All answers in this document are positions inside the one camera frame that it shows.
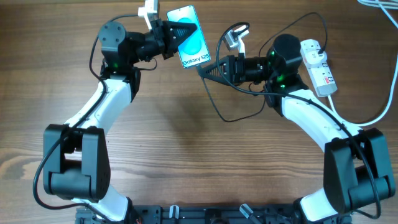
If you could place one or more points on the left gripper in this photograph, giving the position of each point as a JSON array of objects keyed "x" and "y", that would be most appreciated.
[{"x": 165, "y": 28}]

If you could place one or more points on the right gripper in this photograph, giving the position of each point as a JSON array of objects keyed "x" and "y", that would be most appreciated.
[{"x": 235, "y": 67}]

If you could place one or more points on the smartphone with teal screen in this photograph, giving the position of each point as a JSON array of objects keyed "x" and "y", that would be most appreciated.
[{"x": 194, "y": 50}]

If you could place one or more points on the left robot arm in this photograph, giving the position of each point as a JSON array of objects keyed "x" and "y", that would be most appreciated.
[{"x": 75, "y": 166}]

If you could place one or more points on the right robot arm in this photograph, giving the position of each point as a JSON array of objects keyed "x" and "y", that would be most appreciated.
[{"x": 357, "y": 168}]

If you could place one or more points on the white charger plug adapter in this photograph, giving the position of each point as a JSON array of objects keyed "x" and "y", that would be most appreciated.
[{"x": 313, "y": 58}]

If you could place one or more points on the white power strip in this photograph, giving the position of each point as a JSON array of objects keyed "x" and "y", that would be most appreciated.
[{"x": 321, "y": 77}]

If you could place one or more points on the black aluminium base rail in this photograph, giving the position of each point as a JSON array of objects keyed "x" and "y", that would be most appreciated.
[{"x": 276, "y": 213}]

